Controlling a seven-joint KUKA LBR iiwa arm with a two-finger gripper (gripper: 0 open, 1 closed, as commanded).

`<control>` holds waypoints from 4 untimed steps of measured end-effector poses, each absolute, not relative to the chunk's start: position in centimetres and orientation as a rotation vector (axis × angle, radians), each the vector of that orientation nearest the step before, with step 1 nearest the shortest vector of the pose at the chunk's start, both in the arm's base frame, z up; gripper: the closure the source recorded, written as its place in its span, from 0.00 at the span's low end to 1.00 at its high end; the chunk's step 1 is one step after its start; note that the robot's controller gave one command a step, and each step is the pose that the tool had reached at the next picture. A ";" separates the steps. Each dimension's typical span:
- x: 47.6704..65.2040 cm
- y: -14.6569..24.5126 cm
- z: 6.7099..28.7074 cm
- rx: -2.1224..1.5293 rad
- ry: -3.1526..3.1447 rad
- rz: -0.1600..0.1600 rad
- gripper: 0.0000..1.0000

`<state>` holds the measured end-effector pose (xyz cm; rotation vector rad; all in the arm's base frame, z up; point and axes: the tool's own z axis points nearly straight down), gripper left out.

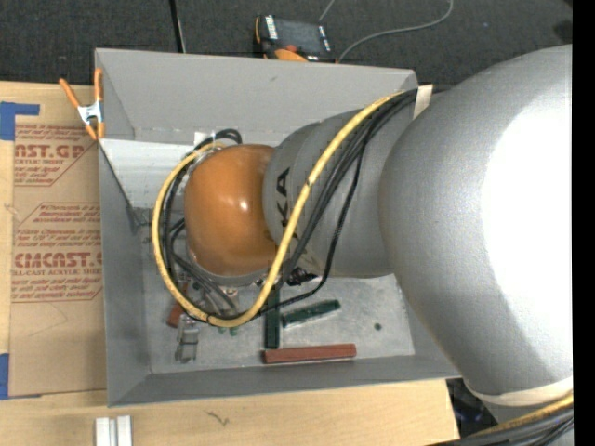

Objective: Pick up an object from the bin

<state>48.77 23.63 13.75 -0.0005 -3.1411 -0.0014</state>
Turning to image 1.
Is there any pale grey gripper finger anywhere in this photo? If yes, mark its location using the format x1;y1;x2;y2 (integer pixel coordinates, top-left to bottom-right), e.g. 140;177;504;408
174;315;191;364
187;316;203;364

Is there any red-brown flat block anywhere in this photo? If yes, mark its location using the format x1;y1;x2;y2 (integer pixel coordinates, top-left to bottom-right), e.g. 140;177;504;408
261;342;358;366
165;289;188;329

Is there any brown cardboard board, red print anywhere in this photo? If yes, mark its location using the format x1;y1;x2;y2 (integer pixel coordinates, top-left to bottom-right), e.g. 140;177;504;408
0;80;109;400

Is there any grey metal bin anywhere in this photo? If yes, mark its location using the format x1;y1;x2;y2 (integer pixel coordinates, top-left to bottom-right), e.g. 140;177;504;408
94;47;462;409

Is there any black cylinder on white bracket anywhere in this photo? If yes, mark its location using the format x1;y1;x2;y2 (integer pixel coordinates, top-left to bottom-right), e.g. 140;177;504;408
284;267;319;289

